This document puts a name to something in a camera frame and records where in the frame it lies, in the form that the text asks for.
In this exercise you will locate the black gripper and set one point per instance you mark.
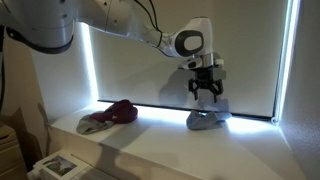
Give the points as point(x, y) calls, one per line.
point(206, 76)

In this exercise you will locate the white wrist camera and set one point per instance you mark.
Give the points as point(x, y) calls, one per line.
point(200, 62)

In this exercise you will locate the brown cardboard box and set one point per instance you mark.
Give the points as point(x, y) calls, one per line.
point(15, 150)

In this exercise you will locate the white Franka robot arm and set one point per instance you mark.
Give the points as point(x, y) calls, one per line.
point(53, 20)

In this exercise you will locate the blue-grey cloth cap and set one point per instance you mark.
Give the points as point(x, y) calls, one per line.
point(205, 120)

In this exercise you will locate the white roller window blind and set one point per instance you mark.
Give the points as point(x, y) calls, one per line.
point(240, 53)

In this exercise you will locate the colourful picture card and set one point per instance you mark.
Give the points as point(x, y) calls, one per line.
point(59, 165)

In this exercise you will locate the maroon baseball cap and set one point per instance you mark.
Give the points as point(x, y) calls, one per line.
point(120, 111)

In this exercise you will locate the dark blind bottom bar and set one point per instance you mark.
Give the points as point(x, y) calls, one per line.
point(160, 107)

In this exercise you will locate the grey baseball cap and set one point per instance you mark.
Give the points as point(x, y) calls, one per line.
point(90, 125)

